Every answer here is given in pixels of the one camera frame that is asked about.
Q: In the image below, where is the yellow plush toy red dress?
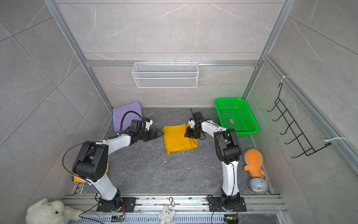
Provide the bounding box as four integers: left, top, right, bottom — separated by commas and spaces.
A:
71, 164, 109, 183

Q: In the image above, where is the yellow t-shirt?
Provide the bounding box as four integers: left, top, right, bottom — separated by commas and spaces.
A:
162, 124, 199, 155

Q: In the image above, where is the grey round plush head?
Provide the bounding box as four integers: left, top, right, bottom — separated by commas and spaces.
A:
249, 177, 269, 194

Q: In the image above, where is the folded purple t-shirt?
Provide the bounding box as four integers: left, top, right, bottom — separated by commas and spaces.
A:
112, 101, 144, 133

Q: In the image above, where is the small white plush toy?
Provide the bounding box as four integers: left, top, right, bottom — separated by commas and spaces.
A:
158, 205, 176, 224

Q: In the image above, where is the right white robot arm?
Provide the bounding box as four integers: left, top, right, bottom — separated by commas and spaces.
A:
184, 118, 242, 211

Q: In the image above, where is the white wire mesh basket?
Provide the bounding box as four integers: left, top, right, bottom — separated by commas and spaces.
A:
131, 62, 200, 88

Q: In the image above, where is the black wire hook rack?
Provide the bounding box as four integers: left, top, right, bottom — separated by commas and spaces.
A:
267, 83, 332, 159

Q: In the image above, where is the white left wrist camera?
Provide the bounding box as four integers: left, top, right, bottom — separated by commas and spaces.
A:
145, 118, 153, 131

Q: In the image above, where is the black corrugated cable hose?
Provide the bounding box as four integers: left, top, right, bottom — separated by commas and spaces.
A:
119, 110, 145, 133

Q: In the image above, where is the white plush bear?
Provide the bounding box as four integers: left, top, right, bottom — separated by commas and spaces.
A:
26, 198, 83, 224

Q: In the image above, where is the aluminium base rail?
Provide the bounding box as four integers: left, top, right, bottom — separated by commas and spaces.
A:
62, 194, 292, 224

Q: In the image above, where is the green plastic basket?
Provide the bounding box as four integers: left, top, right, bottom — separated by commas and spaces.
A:
214, 97, 259, 137

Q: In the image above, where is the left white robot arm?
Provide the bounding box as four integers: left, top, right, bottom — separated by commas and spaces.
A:
72, 119, 164, 212

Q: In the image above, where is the orange plush toy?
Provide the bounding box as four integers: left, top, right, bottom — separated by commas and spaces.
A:
244, 149, 268, 183

